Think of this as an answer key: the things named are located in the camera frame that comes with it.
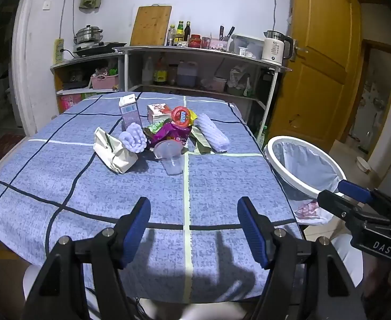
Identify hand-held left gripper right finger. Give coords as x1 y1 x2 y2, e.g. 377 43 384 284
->
237 197 371 320

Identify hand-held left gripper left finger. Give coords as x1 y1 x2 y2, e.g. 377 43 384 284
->
22 197 153 320

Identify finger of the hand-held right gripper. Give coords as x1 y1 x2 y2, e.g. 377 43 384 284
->
338 180 373 204
317 190 361 221

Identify white round trash bin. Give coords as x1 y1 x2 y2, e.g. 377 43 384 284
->
264 135 347 204

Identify clear plastic cup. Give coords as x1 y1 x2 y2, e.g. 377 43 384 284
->
154 141 184 175

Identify cream paper bag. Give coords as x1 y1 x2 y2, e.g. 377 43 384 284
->
93 127 139 174

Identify lavender foam net sleeve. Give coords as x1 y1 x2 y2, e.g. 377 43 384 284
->
119 123 148 153

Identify purple snack bag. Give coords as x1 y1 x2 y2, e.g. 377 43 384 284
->
148 123 192 149

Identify green snack wrapper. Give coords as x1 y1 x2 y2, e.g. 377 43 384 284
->
143 120 171 135

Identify olive green packet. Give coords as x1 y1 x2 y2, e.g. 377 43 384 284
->
190 126 213 155

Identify purple milk carton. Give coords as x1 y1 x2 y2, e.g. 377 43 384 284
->
118 94 141 130

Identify red strawberry drink carton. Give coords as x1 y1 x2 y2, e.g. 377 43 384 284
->
146 103 173 124

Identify white cup with red lid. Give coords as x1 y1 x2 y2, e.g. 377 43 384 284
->
170 106 193 128

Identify red print plastic bag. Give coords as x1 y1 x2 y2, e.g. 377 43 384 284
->
292 198 334 227

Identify white floor bowl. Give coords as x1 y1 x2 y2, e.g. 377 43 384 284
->
356 156 372 173

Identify blue checked tablecloth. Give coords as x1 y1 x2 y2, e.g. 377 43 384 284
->
0 91 306 304

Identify white bin liner bag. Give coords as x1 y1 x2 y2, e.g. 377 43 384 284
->
271 141 343 192

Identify green drink bottle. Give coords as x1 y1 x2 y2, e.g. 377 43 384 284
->
256 125 269 147

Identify yellow wooden door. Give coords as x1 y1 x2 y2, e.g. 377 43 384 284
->
267 0 363 150

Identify pink plastic basket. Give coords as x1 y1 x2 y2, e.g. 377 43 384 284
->
91 73 119 90

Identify crumpled plastic bags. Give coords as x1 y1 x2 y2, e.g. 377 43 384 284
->
227 67 252 97

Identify yellow label oil bottle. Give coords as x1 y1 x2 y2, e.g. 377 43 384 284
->
153 58 168 85

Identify white plastic jug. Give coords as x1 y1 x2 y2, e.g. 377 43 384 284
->
141 57 154 85

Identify white electric kettle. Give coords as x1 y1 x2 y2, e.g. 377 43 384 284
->
261 30 298 65

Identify purple liquid jug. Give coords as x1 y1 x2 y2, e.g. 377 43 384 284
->
177 61 197 87

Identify clear plastic storage box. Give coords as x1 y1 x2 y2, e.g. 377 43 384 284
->
230 34 266 59

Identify black induction cooker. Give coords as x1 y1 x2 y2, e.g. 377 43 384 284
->
73 42 128 57

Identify metal shelf unit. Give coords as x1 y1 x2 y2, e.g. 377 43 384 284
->
50 45 292 137

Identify pink knife holder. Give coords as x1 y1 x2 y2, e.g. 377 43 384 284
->
209 38 229 52

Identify yellow power strip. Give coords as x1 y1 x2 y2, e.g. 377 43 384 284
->
54 38 65 65

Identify steel pot with lid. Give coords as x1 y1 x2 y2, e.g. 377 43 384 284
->
74 24 103 45

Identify wooden cutting board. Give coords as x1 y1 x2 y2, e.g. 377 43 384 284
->
130 4 173 46

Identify white wall cable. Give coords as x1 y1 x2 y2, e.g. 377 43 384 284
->
60 0 77 39

